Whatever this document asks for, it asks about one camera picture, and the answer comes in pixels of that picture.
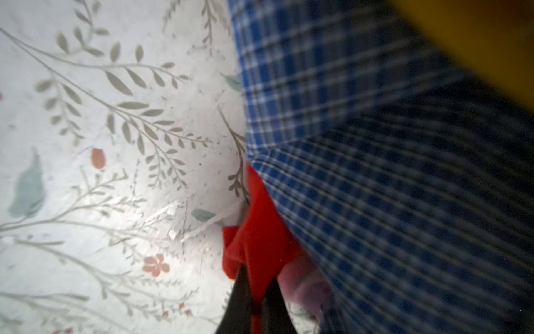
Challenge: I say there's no blue checked shirt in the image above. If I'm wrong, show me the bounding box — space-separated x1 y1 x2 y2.
228 1 533 333

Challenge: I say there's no red cloth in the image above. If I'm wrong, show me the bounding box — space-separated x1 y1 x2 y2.
222 166 303 334

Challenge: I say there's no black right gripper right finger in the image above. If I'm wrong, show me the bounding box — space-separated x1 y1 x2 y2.
261 278 297 334

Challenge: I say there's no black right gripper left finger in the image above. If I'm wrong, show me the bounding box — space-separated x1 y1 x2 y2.
215 265 253 334

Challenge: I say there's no yellow cloth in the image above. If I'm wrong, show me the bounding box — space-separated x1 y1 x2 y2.
391 1 533 111

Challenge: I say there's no pink cloth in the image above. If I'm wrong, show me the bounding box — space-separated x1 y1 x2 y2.
278 254 332 320

